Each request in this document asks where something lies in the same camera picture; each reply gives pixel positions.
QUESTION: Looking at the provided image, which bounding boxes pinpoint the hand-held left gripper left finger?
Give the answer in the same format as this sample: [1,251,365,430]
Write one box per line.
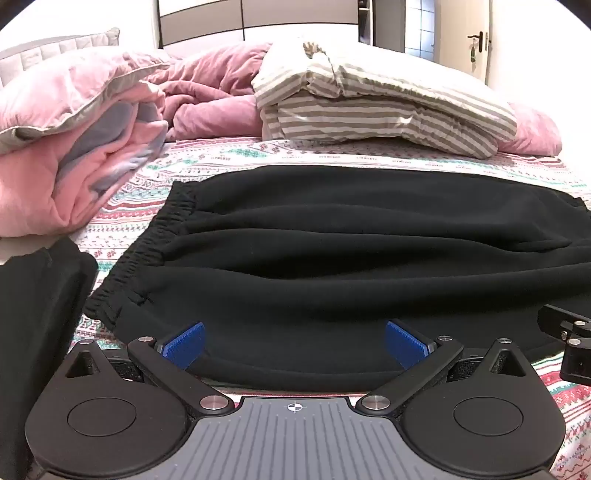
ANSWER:
[62,322,236,415]

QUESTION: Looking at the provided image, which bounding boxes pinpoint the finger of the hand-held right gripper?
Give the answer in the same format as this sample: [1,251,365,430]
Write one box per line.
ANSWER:
[538,302,591,386]

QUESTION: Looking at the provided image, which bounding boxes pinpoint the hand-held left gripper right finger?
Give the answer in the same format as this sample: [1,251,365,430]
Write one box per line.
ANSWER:
[358,318,532,411]

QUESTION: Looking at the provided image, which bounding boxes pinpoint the black pants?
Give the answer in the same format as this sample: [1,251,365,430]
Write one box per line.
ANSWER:
[83,165,587,389]

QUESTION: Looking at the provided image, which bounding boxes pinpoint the folded black garment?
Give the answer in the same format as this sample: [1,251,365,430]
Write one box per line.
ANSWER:
[0,237,99,480]

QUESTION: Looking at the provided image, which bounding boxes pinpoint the patterned bed sheet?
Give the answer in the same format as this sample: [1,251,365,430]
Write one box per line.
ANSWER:
[69,136,591,480]

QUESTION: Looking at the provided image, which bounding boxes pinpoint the striped pillow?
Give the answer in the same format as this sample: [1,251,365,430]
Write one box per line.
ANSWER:
[252,41,518,160]

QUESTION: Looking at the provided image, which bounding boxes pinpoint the mauve pink blanket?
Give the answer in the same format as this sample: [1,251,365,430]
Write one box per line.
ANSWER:
[145,42,563,155]

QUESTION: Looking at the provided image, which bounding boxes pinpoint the light pink duvet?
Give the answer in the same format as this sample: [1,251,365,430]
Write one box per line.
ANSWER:
[0,48,169,238]

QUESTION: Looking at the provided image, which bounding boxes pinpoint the white door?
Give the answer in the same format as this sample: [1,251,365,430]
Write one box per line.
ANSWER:
[434,0,490,86]

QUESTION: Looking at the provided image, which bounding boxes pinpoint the grey quilted pillow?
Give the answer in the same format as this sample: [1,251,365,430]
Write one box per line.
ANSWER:
[0,28,121,88]

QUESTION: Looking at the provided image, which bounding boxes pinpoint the white wardrobe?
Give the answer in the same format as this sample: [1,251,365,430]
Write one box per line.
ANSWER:
[157,0,370,47]

